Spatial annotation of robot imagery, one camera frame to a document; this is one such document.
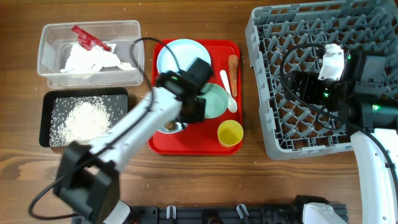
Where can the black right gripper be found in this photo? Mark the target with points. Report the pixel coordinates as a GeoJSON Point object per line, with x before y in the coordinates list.
{"type": "Point", "coordinates": [308, 80]}

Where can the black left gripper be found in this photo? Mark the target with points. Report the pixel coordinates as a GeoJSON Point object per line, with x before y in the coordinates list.
{"type": "Point", "coordinates": [201, 116]}

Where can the light blue bowl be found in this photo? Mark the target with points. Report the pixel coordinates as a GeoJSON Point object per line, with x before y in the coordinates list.
{"type": "Point", "coordinates": [180, 127]}

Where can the green bowl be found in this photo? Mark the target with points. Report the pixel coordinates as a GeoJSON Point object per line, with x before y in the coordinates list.
{"type": "Point", "coordinates": [216, 100]}

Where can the brown food scrap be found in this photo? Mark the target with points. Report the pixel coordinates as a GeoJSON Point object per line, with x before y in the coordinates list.
{"type": "Point", "coordinates": [170, 126]}

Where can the yellow cup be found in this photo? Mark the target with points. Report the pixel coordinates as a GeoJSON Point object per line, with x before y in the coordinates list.
{"type": "Point", "coordinates": [230, 133]}

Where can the orange carrot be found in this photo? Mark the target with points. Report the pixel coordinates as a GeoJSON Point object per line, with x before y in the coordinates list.
{"type": "Point", "coordinates": [233, 65]}

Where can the white rice pile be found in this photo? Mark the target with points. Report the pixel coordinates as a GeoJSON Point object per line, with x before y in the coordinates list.
{"type": "Point", "coordinates": [84, 118]}

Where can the white tissue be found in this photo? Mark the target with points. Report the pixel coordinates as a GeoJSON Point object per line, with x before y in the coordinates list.
{"type": "Point", "coordinates": [91, 61]}

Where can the red snack wrapper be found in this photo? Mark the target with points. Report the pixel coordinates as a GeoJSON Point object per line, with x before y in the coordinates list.
{"type": "Point", "coordinates": [88, 41]}

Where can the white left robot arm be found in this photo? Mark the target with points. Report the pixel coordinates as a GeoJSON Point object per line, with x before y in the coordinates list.
{"type": "Point", "coordinates": [88, 176]}

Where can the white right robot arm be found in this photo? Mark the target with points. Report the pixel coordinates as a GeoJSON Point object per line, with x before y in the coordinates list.
{"type": "Point", "coordinates": [349, 88]}

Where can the grey-blue dishwasher rack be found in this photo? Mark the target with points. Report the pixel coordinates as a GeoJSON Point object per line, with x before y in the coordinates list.
{"type": "Point", "coordinates": [290, 129]}

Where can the red plastic tray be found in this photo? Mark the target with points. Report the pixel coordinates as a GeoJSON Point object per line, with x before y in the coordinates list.
{"type": "Point", "coordinates": [201, 138]}

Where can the white plastic spoon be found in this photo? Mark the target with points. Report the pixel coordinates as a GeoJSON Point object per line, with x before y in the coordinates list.
{"type": "Point", "coordinates": [232, 104]}

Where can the light blue plate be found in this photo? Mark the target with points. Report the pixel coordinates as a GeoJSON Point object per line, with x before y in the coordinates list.
{"type": "Point", "coordinates": [186, 51]}

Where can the clear plastic bin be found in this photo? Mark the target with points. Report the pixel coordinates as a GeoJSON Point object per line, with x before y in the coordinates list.
{"type": "Point", "coordinates": [56, 43]}

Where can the black tray bin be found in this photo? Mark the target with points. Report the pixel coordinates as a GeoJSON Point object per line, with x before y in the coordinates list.
{"type": "Point", "coordinates": [46, 99]}

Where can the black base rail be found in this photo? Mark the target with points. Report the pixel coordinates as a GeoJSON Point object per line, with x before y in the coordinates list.
{"type": "Point", "coordinates": [268, 214]}

